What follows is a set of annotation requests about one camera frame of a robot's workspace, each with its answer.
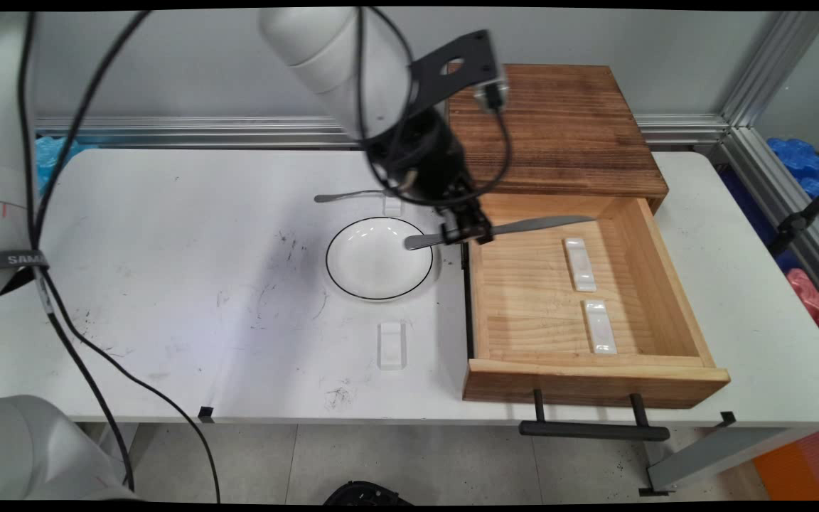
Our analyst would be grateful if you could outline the blue plastic bags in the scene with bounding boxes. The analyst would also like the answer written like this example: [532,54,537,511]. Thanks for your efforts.
[766,137,819,237]
[34,135,98,195]

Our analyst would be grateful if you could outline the orange box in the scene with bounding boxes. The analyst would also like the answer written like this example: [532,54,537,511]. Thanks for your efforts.
[751,427,819,503]

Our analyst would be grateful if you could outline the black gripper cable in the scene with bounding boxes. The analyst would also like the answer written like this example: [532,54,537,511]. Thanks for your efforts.
[18,7,424,503]

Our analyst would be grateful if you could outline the black camera cable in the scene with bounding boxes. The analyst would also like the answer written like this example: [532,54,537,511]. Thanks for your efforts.
[18,7,514,503]

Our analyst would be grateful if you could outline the grey table leg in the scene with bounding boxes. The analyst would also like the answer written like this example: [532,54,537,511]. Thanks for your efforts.
[638,425,819,497]

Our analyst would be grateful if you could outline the black printed velcro strap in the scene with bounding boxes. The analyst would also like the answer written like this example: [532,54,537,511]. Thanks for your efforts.
[0,248,50,273]

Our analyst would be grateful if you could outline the silver metal knife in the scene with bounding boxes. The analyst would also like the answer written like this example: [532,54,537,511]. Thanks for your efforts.
[404,215,596,252]

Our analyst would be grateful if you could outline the angled aluminium frame post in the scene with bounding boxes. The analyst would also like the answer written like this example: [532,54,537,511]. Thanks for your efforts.
[718,11,819,322]

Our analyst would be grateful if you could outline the black drawer slide rail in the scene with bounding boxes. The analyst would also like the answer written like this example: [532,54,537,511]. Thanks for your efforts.
[459,242,472,361]

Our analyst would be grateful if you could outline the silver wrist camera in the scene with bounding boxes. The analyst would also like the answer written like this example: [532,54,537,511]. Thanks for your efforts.
[472,70,510,109]

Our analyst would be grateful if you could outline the dark wooden cabinet top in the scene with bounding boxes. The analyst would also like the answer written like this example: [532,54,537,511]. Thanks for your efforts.
[445,64,670,214]

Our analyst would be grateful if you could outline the red plastic bag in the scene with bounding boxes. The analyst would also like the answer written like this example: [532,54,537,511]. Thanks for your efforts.
[786,267,819,327]

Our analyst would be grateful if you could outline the black stand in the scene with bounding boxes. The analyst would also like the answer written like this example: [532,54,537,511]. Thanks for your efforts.
[768,169,819,258]

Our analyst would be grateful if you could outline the black drawer handle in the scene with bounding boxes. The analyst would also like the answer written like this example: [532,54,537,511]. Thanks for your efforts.
[519,389,672,442]

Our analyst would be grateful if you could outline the silver metal fork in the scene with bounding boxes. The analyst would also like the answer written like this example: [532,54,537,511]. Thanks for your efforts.
[314,188,400,205]

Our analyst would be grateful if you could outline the light wooden drawer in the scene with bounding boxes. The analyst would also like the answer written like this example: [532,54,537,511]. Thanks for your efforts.
[461,193,732,410]

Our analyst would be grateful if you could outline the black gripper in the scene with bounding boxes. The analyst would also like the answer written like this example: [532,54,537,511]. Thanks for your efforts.
[365,109,494,247]

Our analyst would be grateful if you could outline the black round floor object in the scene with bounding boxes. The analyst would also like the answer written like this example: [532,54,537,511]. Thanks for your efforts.
[323,481,414,507]

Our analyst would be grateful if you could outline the white plate with black rim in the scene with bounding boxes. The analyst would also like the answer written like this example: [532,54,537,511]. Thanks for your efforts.
[325,216,436,302]

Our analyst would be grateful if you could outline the horizontal aluminium frame rail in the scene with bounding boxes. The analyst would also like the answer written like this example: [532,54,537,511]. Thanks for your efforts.
[34,114,732,151]

